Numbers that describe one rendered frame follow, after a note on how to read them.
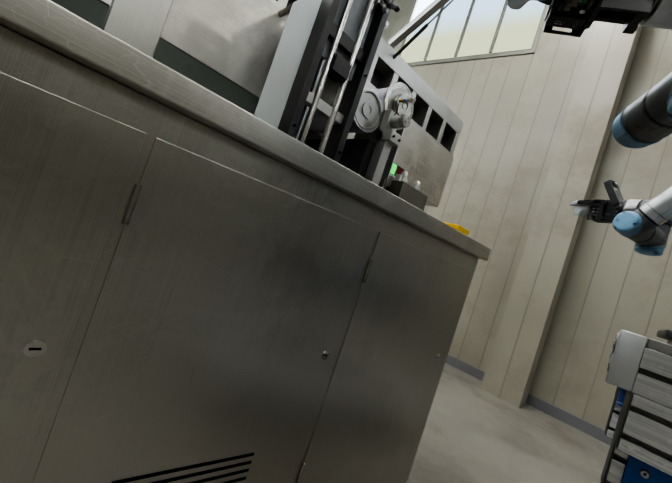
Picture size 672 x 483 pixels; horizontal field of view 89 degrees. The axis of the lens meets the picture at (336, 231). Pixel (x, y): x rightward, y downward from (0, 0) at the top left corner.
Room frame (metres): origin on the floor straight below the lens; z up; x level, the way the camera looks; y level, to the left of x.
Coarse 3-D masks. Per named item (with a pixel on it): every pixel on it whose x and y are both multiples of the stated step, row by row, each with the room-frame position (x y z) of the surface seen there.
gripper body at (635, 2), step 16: (560, 0) 0.47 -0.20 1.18; (576, 0) 0.46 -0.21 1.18; (592, 0) 0.45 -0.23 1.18; (608, 0) 0.44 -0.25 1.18; (624, 0) 0.44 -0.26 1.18; (640, 0) 0.44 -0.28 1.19; (560, 16) 0.48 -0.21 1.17; (576, 16) 0.47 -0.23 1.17; (592, 16) 0.46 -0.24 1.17; (608, 16) 0.46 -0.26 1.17; (624, 16) 0.45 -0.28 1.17; (640, 16) 0.44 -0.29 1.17; (544, 32) 0.51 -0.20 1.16; (560, 32) 0.50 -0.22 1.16; (576, 32) 0.50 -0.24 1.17; (624, 32) 0.47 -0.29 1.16
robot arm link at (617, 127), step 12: (624, 108) 0.58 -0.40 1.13; (636, 108) 0.53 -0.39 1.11; (624, 120) 0.56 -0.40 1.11; (636, 120) 0.53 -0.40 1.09; (648, 120) 0.51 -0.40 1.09; (612, 132) 0.60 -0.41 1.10; (624, 132) 0.57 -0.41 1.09; (636, 132) 0.55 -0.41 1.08; (648, 132) 0.53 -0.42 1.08; (660, 132) 0.52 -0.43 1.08; (624, 144) 0.59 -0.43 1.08; (636, 144) 0.57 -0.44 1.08; (648, 144) 0.56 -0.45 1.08
